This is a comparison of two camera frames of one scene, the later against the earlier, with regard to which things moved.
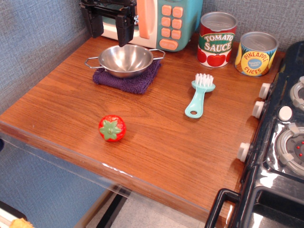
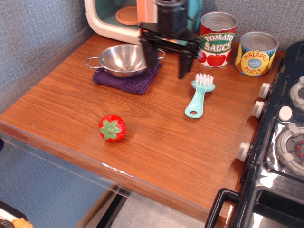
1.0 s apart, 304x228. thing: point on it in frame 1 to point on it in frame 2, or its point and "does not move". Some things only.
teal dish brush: (203, 83) does not move
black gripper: (117, 9) to (170, 32)
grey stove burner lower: (289, 147) does not move
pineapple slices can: (256, 52) does not move
